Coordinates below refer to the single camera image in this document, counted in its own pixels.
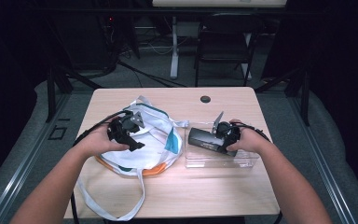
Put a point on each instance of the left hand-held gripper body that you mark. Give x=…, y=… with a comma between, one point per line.
x=122, y=129

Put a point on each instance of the dark table grommet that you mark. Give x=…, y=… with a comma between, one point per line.
x=205, y=99

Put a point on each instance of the dark computer tower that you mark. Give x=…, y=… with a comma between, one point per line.
x=84, y=40

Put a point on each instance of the aluminium rail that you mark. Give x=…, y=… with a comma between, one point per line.
x=320, y=155
x=28, y=165

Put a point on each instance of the black metal stand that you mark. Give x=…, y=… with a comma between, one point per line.
x=51, y=93
x=304, y=93

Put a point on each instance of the black chair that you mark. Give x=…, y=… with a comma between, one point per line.
x=227, y=40

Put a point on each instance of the black snack box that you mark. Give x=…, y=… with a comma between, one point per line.
x=202, y=138

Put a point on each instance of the clear plastic box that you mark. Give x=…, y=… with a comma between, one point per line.
x=217, y=160

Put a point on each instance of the white desk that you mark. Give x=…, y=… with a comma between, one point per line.
x=174, y=46

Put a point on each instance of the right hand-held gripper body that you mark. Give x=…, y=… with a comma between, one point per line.
x=228, y=133

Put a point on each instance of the person's right hand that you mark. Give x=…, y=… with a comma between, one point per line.
x=251, y=140

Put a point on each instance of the white tote bag coloured patches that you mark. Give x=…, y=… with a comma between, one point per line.
x=149, y=146

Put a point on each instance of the person's left hand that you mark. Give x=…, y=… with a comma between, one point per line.
x=98, y=143

